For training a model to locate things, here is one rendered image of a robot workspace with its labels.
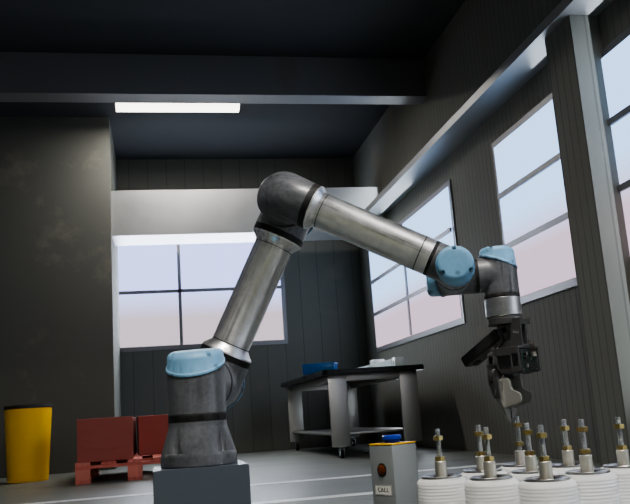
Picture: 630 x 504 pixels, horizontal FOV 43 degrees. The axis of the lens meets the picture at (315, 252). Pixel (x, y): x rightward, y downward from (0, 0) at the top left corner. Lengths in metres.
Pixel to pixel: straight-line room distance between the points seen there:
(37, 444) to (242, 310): 5.44
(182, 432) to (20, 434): 5.51
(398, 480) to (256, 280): 0.51
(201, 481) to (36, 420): 5.55
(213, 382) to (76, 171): 6.95
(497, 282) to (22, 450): 5.75
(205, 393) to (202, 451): 0.11
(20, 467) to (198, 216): 3.06
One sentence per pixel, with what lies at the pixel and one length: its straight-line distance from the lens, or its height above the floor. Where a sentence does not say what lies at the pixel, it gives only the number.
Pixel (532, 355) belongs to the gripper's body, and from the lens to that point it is 1.73.
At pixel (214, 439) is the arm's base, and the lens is 1.61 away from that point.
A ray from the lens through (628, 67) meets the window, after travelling 4.60.
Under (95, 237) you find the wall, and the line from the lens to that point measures 8.29.
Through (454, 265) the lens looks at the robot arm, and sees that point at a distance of 1.58.
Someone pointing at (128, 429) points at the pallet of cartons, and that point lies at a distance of 6.26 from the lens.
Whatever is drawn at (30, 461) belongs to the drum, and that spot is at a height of 0.16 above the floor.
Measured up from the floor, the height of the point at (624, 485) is 0.22.
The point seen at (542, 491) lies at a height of 0.24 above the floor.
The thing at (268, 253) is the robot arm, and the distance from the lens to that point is 1.76.
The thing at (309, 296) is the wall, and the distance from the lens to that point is 9.71.
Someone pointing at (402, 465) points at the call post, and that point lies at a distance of 1.71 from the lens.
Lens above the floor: 0.38
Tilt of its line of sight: 11 degrees up
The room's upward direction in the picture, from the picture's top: 4 degrees counter-clockwise
